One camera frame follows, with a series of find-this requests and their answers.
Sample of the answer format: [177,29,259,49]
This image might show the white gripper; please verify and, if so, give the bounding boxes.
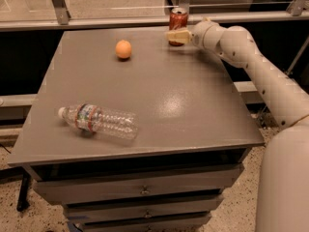
[165,19,214,49]

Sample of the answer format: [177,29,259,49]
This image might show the red coke can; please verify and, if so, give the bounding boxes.
[168,7,189,47]

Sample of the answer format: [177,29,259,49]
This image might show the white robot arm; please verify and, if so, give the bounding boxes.
[166,20,309,232]

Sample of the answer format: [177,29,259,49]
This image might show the orange fruit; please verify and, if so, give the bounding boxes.
[115,40,132,59]

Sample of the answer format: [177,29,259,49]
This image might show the grey drawer cabinet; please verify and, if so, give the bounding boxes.
[7,24,266,232]

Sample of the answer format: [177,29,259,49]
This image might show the clear plastic water bottle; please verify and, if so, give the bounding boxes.
[58,103,138,140]

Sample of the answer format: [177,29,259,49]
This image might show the middle grey drawer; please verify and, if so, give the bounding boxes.
[64,194,223,223]

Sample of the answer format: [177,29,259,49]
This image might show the grey drawer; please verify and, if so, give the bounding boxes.
[81,212,211,232]
[64,194,223,223]
[34,163,243,205]

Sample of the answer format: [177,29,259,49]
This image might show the bottom grey drawer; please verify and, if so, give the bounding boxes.
[81,212,211,232]

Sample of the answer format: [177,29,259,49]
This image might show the top grey drawer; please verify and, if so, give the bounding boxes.
[34,163,243,205]

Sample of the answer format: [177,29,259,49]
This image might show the metal railing frame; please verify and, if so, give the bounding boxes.
[0,0,309,31]

